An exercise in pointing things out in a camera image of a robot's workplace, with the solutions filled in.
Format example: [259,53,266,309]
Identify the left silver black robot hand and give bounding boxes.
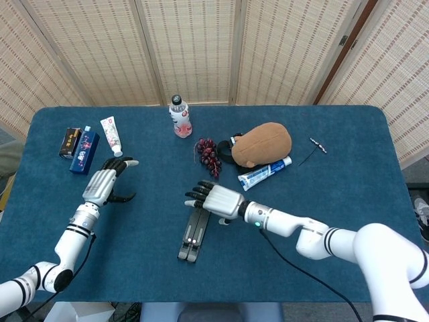
[81,156,139,206]

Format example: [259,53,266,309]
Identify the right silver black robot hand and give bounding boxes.
[184,180,247,225]

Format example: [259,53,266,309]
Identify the black folding laptop stand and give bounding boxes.
[176,206,212,263]

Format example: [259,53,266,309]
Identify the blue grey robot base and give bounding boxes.
[139,302,285,322]

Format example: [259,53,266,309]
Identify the dark blue toothpaste box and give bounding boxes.
[68,130,101,176]

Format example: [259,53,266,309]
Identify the blue white toothpaste tube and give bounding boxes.
[237,156,292,192]

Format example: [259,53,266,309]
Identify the dark red grape bunch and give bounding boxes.
[194,138,223,180]

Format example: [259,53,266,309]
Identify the white red-print toothpaste tube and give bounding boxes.
[100,115,124,158]

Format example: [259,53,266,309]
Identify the small black printed box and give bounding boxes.
[58,127,83,159]

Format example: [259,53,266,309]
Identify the brown capybara plush toy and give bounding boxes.
[230,122,292,168]

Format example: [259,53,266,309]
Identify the blue carpet table mat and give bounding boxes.
[0,105,424,303]

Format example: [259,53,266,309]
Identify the clear plastic drink bottle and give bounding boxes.
[168,95,194,139]

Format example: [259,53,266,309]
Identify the grey cloth object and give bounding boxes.
[0,139,25,178]

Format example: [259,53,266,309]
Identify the white cardboard box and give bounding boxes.
[43,301,117,322]

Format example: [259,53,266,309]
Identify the bamboo folding screen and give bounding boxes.
[0,0,429,168]

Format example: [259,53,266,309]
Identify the grey white sneaker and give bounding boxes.
[414,197,429,242]

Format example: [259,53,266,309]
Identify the black strap band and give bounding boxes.
[216,133,244,164]

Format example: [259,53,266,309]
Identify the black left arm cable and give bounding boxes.
[29,233,98,322]

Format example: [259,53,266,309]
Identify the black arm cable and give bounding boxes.
[29,233,98,322]
[259,229,361,322]

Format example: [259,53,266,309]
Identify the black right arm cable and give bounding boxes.
[259,229,361,322]

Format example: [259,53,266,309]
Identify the black floor cables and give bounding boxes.
[112,301,142,322]

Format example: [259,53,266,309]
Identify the brown wooden post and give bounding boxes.
[313,0,379,105]

